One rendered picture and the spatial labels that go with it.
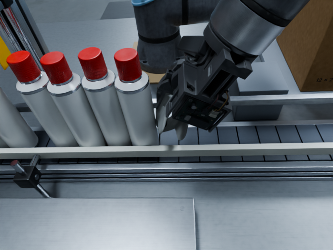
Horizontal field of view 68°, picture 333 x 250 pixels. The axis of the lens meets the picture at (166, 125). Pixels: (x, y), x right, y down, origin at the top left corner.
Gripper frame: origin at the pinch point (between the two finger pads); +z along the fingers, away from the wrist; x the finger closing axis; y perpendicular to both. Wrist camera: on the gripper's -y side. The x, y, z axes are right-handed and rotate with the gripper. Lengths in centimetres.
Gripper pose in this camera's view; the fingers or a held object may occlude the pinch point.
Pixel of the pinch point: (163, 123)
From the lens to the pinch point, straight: 44.7
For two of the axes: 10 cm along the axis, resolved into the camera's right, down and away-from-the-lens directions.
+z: -4.3, 5.8, 6.9
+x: 9.0, 3.1, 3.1
